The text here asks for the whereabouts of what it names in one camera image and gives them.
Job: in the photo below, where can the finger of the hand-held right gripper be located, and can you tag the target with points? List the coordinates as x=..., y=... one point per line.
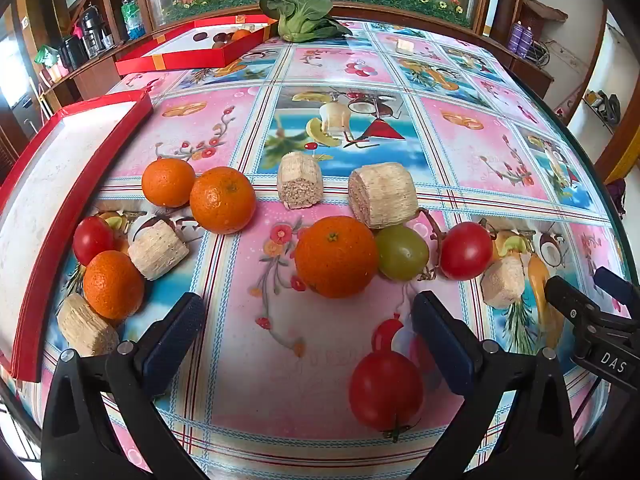
x=617, y=287
x=565, y=297

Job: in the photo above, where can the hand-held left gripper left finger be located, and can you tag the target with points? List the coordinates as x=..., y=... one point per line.
x=172, y=332

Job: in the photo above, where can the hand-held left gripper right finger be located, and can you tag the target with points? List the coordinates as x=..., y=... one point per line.
x=442, y=337

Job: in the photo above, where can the red tomato with stem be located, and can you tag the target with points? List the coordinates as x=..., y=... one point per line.
x=386, y=396

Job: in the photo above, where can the red tray with white inside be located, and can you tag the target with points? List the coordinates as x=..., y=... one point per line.
x=45, y=200

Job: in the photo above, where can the wooden block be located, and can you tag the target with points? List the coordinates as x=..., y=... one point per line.
x=382, y=195
x=300, y=180

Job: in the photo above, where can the maroon cloth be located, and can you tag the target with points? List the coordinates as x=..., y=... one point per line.
x=617, y=197

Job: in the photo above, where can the green grape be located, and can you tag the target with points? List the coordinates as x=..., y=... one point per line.
x=401, y=252

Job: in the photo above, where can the floral printed tablecloth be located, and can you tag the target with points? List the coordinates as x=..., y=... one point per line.
x=280, y=310

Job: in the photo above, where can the large orange mandarin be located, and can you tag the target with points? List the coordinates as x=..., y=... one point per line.
x=335, y=256

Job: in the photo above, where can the purple bottle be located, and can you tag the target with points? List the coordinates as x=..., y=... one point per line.
x=528, y=41
x=515, y=37

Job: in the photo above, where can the wooden sideboard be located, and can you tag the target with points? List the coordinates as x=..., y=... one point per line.
x=95, y=77

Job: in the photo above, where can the far red box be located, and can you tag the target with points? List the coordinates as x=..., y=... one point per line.
x=165, y=50

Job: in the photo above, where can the brown round fruit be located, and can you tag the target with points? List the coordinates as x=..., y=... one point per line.
x=220, y=37
x=218, y=46

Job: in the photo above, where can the small beige block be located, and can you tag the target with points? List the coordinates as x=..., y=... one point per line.
x=405, y=45

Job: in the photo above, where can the dark plum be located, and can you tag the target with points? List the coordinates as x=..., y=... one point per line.
x=200, y=36

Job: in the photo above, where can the black kitchen appliance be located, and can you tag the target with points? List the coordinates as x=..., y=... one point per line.
x=72, y=52

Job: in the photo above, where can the green bag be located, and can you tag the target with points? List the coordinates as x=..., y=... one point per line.
x=46, y=55

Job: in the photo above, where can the small orange mandarin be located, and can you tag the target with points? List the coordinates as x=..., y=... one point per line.
x=241, y=34

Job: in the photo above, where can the steel thermos jug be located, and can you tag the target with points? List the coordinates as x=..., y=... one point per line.
x=92, y=30

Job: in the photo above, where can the green plastic bottle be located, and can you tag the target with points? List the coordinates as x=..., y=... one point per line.
x=132, y=17

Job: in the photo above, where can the green bok choy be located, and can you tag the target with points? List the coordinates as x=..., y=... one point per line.
x=300, y=17

